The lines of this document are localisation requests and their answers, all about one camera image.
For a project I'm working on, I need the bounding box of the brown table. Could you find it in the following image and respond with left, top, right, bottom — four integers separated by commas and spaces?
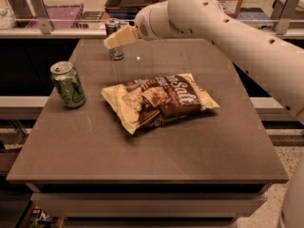
6, 37, 289, 228

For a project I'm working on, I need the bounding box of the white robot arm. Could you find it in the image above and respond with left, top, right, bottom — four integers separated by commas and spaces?
104, 0, 304, 124

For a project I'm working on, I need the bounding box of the silver blue redbull can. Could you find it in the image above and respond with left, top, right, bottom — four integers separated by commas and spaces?
104, 18, 124, 61

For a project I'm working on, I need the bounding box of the purple plastic crate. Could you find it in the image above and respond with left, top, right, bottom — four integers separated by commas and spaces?
26, 4, 84, 29

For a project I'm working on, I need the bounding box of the metal railing post right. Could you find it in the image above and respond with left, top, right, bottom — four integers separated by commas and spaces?
275, 0, 299, 35

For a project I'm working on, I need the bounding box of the metal railing post left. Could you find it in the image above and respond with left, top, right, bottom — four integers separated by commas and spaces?
30, 0, 53, 34

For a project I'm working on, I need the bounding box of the green soda can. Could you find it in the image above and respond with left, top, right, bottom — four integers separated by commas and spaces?
50, 61, 86, 108

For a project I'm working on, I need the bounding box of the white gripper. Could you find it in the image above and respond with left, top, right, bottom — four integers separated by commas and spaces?
104, 1, 172, 49

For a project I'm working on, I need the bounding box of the brown yellow chip bag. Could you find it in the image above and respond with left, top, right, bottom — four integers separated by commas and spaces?
101, 73, 219, 135

